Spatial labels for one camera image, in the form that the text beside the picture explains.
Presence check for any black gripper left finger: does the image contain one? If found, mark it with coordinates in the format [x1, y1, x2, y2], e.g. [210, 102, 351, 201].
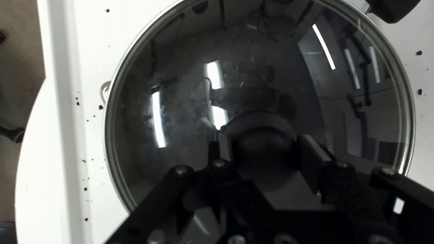
[106, 128, 234, 244]

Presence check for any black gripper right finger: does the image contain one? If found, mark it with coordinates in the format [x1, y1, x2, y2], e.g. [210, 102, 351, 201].
[295, 133, 434, 215]

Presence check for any glass lid with black knob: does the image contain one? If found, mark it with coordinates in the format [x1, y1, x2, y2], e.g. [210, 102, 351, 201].
[103, 0, 417, 216]

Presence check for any black pot with two handles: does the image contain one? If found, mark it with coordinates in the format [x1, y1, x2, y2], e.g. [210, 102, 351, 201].
[99, 0, 423, 215]

